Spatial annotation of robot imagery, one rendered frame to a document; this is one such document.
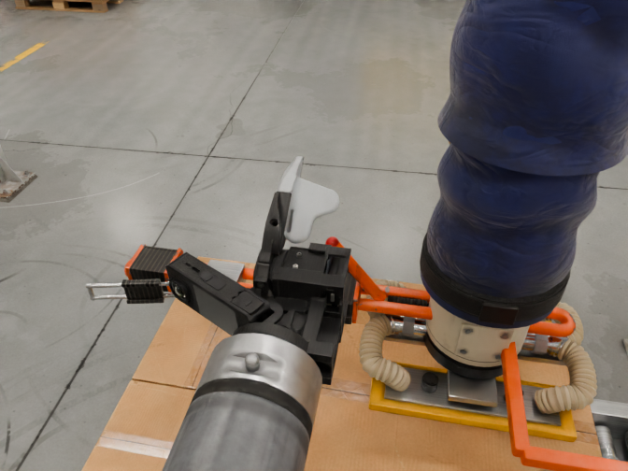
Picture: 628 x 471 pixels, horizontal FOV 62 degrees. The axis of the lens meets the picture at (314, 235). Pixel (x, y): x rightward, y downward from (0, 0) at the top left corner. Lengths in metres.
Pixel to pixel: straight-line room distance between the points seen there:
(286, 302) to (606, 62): 0.40
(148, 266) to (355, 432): 0.53
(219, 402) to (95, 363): 2.26
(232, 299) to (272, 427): 0.13
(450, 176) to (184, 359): 1.26
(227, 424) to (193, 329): 1.53
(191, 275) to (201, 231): 2.70
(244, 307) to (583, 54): 0.41
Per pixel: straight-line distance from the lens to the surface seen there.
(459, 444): 1.16
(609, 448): 1.78
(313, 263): 0.47
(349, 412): 1.17
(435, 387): 0.96
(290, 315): 0.45
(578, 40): 0.61
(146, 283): 0.99
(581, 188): 0.73
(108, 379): 2.54
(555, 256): 0.78
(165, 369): 1.79
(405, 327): 0.98
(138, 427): 1.69
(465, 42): 0.66
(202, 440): 0.35
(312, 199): 0.49
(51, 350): 2.75
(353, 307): 0.92
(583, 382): 0.99
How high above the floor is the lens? 1.92
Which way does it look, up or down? 39 degrees down
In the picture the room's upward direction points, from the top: straight up
